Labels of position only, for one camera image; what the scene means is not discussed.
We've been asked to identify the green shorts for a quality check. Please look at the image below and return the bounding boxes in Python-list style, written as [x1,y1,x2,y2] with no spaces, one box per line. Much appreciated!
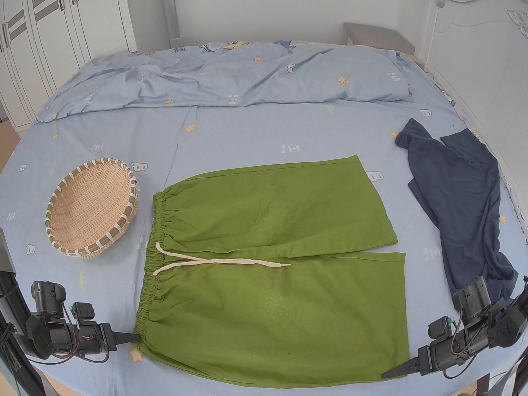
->
[131,154,410,388]

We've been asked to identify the dark blue garment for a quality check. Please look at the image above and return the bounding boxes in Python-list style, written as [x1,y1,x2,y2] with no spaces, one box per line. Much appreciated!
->
[395,118,519,300]

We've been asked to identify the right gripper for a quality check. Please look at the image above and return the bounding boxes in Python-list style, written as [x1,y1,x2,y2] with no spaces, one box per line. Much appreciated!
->
[417,330,479,376]

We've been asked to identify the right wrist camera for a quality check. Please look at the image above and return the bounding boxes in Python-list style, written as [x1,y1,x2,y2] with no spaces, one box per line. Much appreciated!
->
[428,315,454,340]

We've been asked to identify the round woven basket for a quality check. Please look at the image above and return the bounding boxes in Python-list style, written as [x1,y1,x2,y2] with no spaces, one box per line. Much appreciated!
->
[45,157,140,260]

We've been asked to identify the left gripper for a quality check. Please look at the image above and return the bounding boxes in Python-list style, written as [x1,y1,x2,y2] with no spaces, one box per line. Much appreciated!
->
[78,323,119,354]

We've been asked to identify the grey bedside table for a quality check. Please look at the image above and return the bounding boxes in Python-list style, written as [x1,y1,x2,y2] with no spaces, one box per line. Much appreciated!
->
[343,22,417,54]

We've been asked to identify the black cable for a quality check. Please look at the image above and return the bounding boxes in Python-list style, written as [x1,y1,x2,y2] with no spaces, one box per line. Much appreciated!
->
[41,345,110,364]
[442,345,489,381]

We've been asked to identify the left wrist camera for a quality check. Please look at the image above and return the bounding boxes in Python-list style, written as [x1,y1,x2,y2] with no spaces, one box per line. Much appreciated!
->
[69,301,95,327]

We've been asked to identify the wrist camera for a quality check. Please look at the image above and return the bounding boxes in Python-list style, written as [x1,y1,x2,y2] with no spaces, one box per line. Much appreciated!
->
[69,301,95,327]
[428,315,454,340]

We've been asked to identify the bed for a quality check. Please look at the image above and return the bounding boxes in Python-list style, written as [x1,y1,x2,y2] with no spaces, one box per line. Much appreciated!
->
[0,0,528,396]

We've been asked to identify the white wardrobe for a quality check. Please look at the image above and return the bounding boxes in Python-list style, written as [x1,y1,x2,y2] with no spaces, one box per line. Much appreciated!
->
[0,0,138,133]

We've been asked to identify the grey wall pipe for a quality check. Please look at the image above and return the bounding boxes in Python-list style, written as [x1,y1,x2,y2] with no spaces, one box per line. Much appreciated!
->
[159,0,184,48]

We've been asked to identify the pale blue quilt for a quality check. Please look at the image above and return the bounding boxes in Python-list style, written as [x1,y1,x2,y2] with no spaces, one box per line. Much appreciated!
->
[32,39,413,123]

